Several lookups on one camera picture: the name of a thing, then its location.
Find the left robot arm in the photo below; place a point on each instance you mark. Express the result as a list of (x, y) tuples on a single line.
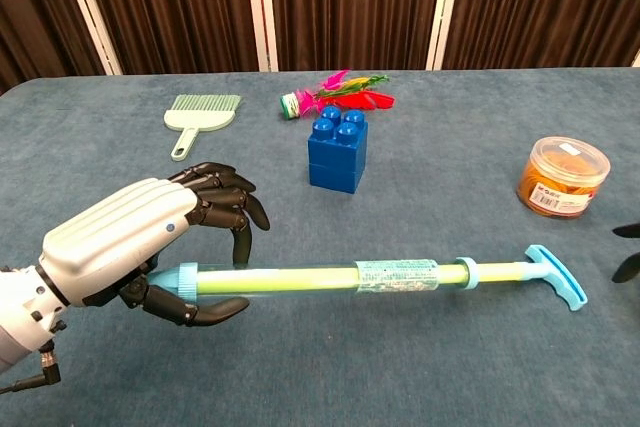
[(20, 307)]

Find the brown pleated curtain panel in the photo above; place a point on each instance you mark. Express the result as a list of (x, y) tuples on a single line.
[(355, 7), (30, 7), (545, 7), (170, 7)]

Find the white screen frame post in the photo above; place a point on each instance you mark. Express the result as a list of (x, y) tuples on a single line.
[(637, 59), (90, 12), (261, 12), (444, 12)]

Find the clear jar of rubber bands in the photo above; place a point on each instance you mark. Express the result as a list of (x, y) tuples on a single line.
[(560, 182)]

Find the pale green hand brush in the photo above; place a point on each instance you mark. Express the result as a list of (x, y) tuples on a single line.
[(200, 119)]

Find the blue toy building block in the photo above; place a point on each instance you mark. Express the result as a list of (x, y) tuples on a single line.
[(337, 162)]

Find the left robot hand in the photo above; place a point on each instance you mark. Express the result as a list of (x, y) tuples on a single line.
[(115, 232)]

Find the light blue syringe tube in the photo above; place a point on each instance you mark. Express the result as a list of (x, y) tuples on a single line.
[(400, 274)]

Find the blue felt table cover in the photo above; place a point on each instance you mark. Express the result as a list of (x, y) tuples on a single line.
[(350, 372)]

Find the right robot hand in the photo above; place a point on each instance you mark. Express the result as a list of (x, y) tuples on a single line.
[(632, 230)]

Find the colourful feather shuttlecock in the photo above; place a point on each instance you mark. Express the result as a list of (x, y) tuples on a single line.
[(290, 106)]

